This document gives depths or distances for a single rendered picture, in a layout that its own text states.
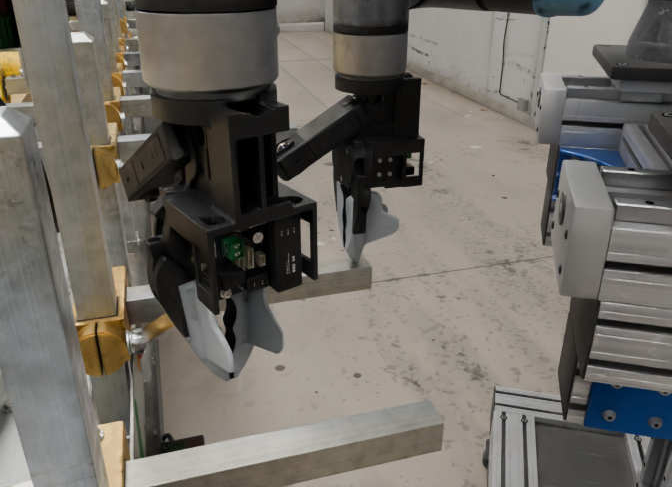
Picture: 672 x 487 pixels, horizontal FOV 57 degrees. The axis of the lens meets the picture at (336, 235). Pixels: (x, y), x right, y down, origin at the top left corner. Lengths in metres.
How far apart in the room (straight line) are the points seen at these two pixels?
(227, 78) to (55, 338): 0.16
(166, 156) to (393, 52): 0.31
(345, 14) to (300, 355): 1.54
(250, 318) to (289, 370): 1.54
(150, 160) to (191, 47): 0.10
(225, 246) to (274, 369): 1.64
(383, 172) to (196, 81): 0.37
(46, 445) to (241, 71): 0.24
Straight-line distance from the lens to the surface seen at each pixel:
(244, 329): 0.45
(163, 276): 0.41
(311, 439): 0.51
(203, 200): 0.37
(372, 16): 0.62
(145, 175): 0.42
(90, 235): 0.61
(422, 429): 0.53
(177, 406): 1.90
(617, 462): 1.52
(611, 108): 1.07
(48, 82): 0.57
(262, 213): 0.35
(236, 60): 0.33
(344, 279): 0.72
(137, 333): 0.64
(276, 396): 1.89
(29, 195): 0.33
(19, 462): 0.90
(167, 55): 0.34
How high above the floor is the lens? 1.20
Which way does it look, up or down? 25 degrees down
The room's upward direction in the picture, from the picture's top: straight up
